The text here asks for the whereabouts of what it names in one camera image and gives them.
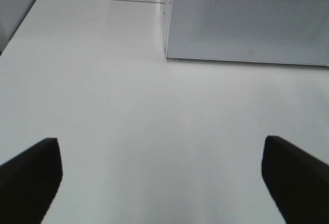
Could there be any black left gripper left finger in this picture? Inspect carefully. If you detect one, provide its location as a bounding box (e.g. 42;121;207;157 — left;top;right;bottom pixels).
1;138;63;223

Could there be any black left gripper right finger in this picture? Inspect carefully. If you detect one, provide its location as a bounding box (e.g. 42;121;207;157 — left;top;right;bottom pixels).
261;136;328;223

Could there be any white microwave oven body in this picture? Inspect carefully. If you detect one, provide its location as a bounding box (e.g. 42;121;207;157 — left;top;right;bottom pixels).
162;0;173;57

